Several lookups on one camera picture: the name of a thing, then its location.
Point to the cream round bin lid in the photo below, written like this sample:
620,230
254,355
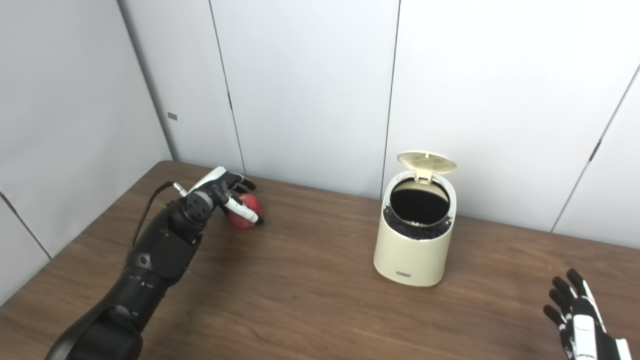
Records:
427,162

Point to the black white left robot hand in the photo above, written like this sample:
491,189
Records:
220,182

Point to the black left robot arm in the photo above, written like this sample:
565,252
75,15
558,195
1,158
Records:
150,265

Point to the cream-colored desktop bin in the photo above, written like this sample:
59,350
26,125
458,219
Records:
410,255

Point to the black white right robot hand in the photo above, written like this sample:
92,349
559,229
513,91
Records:
585,330

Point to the red apple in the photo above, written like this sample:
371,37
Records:
250,202

